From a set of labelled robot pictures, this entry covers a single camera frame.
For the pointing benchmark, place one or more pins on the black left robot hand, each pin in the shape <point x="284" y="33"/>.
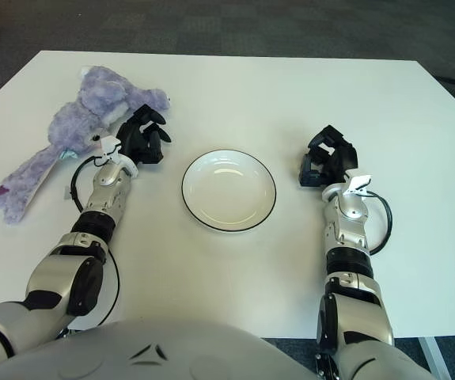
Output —
<point x="138" y="138"/>

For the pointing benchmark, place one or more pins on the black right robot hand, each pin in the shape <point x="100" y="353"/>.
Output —
<point x="336" y="158"/>

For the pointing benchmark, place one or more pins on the purple plush rabbit doll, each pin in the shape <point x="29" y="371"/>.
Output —
<point x="92" y="99"/>

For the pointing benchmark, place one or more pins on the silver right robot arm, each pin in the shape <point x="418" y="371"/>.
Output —
<point x="346" y="229"/>

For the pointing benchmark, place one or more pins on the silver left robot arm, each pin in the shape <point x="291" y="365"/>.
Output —
<point x="104" y="194"/>

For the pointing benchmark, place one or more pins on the white plate black rim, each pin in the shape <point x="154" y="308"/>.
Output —
<point x="229" y="190"/>

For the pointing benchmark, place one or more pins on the grey robot torso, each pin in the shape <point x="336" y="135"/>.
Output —
<point x="171" y="348"/>

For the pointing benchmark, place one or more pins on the white table leg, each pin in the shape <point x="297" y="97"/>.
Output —
<point x="433" y="356"/>

